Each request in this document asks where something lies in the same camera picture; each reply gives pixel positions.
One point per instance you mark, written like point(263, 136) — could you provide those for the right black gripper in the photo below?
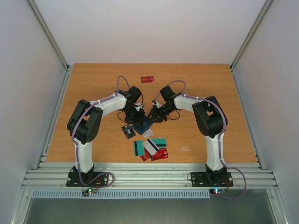
point(159, 113)

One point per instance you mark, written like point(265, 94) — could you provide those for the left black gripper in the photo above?
point(138, 120)

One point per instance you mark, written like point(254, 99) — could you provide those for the navy blue card holder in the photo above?
point(144, 126)

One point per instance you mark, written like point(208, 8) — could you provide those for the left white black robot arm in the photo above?
point(84, 125)

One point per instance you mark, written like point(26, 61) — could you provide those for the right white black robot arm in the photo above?
point(211, 122)

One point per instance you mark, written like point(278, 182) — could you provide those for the teal card middle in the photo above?
point(160, 142)

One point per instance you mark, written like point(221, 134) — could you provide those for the white card under teal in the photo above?
point(150, 146)

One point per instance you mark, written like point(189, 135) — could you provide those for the teal card left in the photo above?
point(138, 148)

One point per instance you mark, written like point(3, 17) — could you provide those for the red card with chip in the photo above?
point(160, 154)

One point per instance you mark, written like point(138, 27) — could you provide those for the lone red card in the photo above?
point(147, 79)

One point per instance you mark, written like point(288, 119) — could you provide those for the red card behind teal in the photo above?
point(146, 155)

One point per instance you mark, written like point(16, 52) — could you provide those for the left circuit board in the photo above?
point(88, 192)

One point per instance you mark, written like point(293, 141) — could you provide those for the circuit board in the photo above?
point(88, 192)
point(217, 191)

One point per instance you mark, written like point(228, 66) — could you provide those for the right circuit board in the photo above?
point(217, 191)

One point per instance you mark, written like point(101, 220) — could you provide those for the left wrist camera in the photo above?
point(139, 106)

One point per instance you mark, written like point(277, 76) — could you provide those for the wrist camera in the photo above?
point(156, 103)
point(139, 106)

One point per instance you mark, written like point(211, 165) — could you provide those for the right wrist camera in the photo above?
point(156, 103)

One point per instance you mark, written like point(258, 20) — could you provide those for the left aluminium corner post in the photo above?
point(38, 15)

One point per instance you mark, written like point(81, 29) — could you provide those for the aluminium corner post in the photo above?
point(38, 15)
point(253, 29)

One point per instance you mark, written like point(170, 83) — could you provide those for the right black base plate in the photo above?
point(201, 179)

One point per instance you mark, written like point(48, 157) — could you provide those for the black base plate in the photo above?
point(92, 179)
point(201, 179)

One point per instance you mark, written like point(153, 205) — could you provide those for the grey slotted cable duct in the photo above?
point(123, 194)

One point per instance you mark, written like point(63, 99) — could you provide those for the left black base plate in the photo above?
point(92, 179)

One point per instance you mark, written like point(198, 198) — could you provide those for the aluminium rail frame front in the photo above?
point(148, 175)

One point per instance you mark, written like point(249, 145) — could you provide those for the right aluminium corner post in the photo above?
point(253, 29)

